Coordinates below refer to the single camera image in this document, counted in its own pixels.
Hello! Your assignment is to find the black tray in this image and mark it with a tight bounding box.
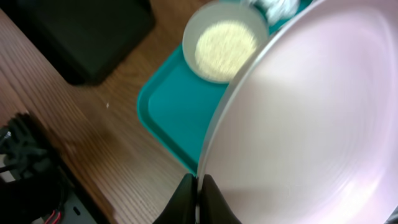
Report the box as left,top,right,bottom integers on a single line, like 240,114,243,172
1,0,155,85

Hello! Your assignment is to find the pink round plate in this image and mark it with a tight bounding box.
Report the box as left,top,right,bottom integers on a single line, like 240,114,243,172
197,0,397,223

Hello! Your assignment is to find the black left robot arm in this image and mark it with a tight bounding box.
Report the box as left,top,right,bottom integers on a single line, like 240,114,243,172
1,113,109,223

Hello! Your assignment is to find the teal plastic tray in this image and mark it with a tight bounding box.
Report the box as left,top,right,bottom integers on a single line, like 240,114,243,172
136,0,313,175

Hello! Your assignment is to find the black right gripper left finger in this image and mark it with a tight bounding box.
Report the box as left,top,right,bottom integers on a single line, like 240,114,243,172
153,174,197,224

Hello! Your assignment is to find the white crumpled napkin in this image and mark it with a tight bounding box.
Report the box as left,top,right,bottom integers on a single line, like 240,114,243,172
240,0,300,25

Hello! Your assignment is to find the grey bowl of rice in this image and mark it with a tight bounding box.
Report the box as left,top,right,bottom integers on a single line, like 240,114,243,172
182,1,269,83

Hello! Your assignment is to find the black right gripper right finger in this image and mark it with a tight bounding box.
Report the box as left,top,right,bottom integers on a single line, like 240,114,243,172
199,174,241,224

